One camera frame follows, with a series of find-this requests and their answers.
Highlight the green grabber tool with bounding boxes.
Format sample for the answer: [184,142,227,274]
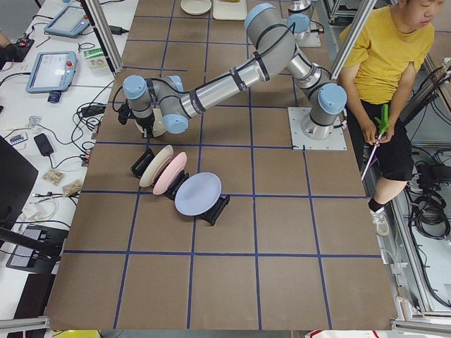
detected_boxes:
[361,104,390,181]

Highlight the cream round plate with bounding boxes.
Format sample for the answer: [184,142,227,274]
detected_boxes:
[180,0,212,15]

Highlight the blue teach pendant near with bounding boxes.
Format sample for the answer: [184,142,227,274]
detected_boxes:
[26,51,78,93]

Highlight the white rectangular tray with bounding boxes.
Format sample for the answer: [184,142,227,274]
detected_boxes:
[213,0,247,20]

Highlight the person in yellow shirt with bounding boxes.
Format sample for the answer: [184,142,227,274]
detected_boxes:
[338,1,444,236]

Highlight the black power adapter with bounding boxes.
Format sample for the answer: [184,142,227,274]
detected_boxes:
[34,133,54,156]

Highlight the blue teach pendant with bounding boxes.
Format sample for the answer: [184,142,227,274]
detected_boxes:
[44,6,89,38]
[26,51,78,93]

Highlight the aluminium frame post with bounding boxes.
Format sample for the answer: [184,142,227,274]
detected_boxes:
[80,0,123,74]

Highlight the white ceramic bowl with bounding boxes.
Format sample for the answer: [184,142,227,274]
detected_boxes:
[135,108,166,138]

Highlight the blue teach pendant far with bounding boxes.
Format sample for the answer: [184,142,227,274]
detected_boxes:
[44,6,89,38]

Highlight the light blue plate in rack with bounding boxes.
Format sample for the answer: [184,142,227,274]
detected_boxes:
[175,173,222,216]

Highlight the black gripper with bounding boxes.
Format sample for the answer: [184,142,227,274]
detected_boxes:
[135,113,155,139]

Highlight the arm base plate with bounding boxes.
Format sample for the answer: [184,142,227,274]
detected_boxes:
[294,32,321,48]
[288,107,347,151]

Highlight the green white carton box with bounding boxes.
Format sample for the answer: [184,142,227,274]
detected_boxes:
[83,48,107,70]

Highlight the black dish rack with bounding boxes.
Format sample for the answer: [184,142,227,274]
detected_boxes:
[130,145,230,225]

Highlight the pink plate in rack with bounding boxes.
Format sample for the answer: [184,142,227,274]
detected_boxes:
[152,152,187,195]

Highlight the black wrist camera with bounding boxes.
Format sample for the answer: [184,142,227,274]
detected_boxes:
[118,103,131,125]

